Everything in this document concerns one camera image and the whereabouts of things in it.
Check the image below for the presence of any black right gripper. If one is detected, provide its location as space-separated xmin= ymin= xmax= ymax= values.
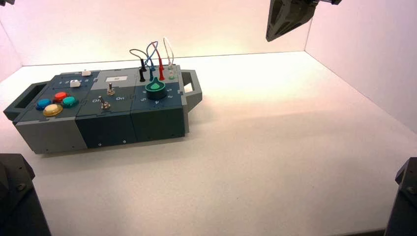
xmin=265 ymin=0 xmax=343 ymax=42

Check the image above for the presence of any blue push button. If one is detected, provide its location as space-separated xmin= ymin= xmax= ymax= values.
xmin=35 ymin=98 xmax=53 ymax=111

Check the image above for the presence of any yellow push button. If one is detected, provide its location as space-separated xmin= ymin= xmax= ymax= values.
xmin=43 ymin=104 xmax=64 ymax=117

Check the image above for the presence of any green push button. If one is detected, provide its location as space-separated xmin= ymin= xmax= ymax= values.
xmin=61 ymin=96 xmax=80 ymax=109

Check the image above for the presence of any green rotary knob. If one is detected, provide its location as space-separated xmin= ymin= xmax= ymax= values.
xmin=145 ymin=77 xmax=168 ymax=100

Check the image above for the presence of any grey blue control box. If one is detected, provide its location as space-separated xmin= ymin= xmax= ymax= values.
xmin=3 ymin=64 xmax=203 ymax=154

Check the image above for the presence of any white jumper cable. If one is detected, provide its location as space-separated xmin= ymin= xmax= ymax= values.
xmin=163 ymin=36 xmax=176 ymax=80

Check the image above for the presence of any red jumper cable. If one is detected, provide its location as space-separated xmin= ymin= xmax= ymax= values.
xmin=151 ymin=41 xmax=166 ymax=81

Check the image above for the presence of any blue jumper cable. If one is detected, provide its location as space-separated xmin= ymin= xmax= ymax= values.
xmin=146 ymin=41 xmax=159 ymax=82

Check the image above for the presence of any black jumper cable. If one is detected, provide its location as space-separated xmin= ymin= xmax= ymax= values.
xmin=129 ymin=49 xmax=147 ymax=83

